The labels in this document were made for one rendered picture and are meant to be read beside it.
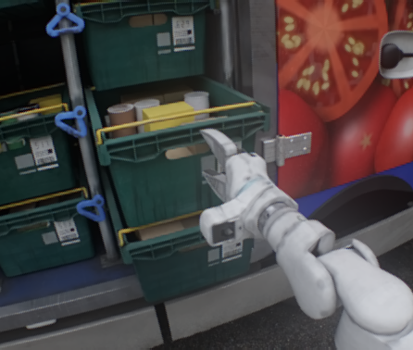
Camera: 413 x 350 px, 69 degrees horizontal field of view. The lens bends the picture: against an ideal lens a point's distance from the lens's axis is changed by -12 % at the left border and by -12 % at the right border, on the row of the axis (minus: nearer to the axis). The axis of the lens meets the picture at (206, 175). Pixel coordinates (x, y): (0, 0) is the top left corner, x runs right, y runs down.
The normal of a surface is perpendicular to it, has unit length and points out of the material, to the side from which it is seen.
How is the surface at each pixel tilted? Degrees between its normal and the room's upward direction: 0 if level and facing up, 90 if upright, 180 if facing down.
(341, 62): 90
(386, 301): 12
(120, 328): 90
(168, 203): 100
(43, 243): 92
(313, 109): 90
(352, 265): 7
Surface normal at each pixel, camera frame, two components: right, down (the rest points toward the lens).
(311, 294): -0.88, 0.20
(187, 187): 0.37, 0.52
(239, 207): -0.34, -0.77
